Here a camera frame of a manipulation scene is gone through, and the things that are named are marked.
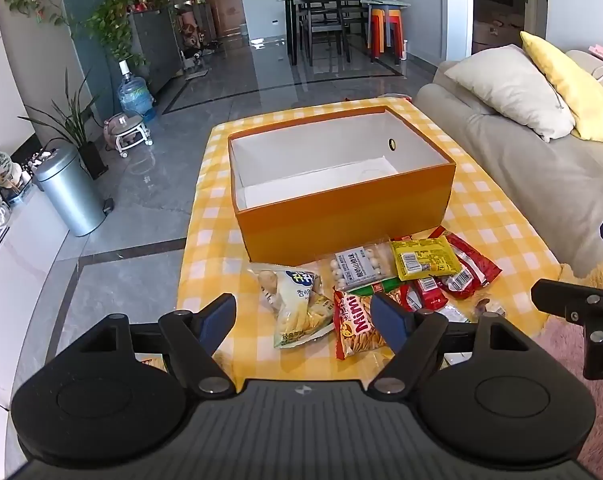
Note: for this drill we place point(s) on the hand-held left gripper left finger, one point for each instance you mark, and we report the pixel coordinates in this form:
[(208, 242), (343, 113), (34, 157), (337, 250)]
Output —
[(219, 317)]

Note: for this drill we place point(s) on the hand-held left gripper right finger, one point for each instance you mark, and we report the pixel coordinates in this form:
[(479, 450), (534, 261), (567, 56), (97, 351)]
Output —
[(389, 322)]

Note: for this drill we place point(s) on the small red snack packet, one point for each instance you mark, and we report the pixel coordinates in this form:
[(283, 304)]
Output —
[(407, 300), (431, 294)]

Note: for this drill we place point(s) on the red orange stick snack bag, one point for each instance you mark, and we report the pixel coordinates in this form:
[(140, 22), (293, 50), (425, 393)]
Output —
[(356, 330)]

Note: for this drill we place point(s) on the green snack packet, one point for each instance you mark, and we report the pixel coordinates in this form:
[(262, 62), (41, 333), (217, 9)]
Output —
[(376, 287)]

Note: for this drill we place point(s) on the white snack packet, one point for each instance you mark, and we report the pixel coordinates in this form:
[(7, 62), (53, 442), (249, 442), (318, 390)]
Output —
[(454, 314)]

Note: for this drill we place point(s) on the clear packet of white balls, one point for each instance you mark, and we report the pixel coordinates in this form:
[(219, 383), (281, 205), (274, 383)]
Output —
[(356, 265)]

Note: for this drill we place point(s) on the pale yellow chip bag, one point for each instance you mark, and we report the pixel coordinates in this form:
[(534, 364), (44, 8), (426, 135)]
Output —
[(291, 305)]

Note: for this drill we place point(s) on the yellow snack packet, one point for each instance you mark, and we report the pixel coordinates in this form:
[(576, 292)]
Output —
[(421, 255)]

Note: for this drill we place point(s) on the large red snack packet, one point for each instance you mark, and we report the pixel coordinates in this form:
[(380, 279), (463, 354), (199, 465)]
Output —
[(469, 265)]

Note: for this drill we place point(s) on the orange cardboard box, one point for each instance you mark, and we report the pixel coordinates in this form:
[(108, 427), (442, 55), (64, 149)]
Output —
[(331, 220)]

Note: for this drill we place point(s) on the fluffy yellow rug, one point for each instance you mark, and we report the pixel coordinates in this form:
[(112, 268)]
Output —
[(599, 272)]

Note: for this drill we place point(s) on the yellow checked tablecloth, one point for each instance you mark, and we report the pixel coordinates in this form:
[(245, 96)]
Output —
[(216, 240)]

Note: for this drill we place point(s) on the orange snack packet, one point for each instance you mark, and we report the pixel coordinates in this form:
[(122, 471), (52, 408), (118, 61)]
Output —
[(149, 360)]

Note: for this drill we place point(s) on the beige sofa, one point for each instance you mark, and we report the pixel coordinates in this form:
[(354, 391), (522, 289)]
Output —
[(521, 175)]

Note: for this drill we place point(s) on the pink carpet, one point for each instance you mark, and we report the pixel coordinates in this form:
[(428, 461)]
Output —
[(581, 410)]

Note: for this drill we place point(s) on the yellow pillow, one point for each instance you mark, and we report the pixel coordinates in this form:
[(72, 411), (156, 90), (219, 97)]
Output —
[(576, 85)]

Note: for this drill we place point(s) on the beige pillow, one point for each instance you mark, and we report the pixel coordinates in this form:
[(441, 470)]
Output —
[(506, 90)]

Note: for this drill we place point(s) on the silver trash can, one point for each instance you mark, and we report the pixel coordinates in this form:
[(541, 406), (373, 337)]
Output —
[(69, 195)]

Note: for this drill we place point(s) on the small white stool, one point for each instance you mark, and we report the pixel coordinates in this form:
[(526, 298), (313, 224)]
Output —
[(126, 132)]

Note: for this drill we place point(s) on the white low cabinet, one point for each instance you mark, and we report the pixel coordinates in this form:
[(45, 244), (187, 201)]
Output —
[(16, 270)]

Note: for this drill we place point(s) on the blue water jug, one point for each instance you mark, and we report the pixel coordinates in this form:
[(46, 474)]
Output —
[(135, 97)]

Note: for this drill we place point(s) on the spiky potted plant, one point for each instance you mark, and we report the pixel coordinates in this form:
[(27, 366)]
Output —
[(79, 125)]

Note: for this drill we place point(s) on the pile of plush toys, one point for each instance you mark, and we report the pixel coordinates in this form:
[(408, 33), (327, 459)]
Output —
[(1, 195)]

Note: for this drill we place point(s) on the grey cabinet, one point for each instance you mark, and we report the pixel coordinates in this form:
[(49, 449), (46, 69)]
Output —
[(156, 45)]

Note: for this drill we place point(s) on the stacked orange red stools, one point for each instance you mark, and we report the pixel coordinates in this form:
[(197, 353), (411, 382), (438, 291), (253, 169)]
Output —
[(385, 30)]

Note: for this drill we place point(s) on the leafy pothos plant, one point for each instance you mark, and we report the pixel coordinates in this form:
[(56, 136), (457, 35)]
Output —
[(114, 25)]

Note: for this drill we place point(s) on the glass dining table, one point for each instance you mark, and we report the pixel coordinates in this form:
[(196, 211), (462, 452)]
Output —
[(291, 2)]

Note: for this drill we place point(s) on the hanging green plant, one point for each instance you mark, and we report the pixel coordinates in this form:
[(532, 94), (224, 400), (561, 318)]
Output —
[(31, 5)]

